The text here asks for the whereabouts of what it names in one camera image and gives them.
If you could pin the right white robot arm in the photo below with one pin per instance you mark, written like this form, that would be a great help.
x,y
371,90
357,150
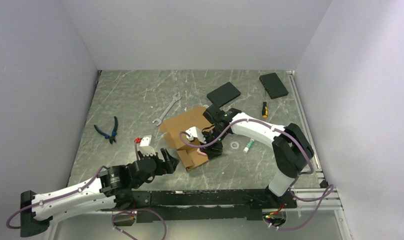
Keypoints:
x,y
292,151

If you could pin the silver open-end wrench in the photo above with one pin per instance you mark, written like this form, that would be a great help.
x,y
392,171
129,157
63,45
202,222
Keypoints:
x,y
175,98

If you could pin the clear tape roll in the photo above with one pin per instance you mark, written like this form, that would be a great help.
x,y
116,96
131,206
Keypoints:
x,y
234,145

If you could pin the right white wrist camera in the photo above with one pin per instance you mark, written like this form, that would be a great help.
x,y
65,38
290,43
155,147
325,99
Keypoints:
x,y
194,133

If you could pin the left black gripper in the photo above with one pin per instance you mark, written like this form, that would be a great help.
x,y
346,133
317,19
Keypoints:
x,y
167,167

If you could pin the green white glue stick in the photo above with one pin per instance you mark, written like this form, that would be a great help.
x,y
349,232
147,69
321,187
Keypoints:
x,y
248,146

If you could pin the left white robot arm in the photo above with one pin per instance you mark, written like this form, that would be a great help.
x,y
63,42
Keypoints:
x,y
110,188

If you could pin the black ported switch box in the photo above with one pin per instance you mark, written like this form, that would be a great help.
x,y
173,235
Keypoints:
x,y
273,85

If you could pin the black flat network switch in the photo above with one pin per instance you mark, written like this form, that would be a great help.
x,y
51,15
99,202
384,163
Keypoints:
x,y
223,94

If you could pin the yellow black screwdriver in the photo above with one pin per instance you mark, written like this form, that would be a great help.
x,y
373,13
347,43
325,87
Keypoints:
x,y
265,111

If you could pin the brown cardboard box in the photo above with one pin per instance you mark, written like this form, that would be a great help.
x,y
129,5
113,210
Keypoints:
x,y
188,155

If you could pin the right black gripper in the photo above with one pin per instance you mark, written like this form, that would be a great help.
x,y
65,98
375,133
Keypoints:
x,y
211,153

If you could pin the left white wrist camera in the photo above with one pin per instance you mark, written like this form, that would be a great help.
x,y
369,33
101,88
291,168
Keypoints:
x,y
143,148

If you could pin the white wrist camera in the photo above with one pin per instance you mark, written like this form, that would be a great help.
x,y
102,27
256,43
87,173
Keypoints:
x,y
143,148
194,133

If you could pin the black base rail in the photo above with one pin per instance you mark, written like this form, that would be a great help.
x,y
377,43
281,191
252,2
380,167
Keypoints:
x,y
175,205

